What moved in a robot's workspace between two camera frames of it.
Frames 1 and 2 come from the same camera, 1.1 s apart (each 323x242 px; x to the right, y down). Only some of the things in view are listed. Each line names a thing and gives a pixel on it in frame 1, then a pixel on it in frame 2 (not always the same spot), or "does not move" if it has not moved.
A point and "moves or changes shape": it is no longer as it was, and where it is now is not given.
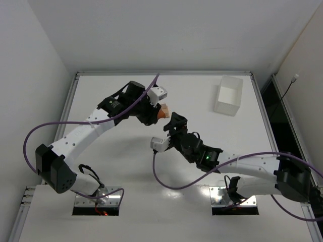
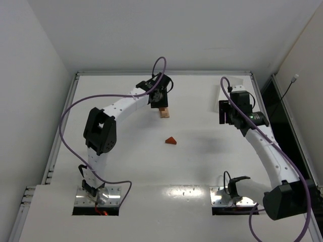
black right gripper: (177, 130) -> (224, 112)
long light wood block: (167, 114) does not move
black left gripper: (150, 115) -> (159, 103)
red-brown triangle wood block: (161, 114) moves or changes shape
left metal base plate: (112, 199) does not move
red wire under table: (103, 213) does not move
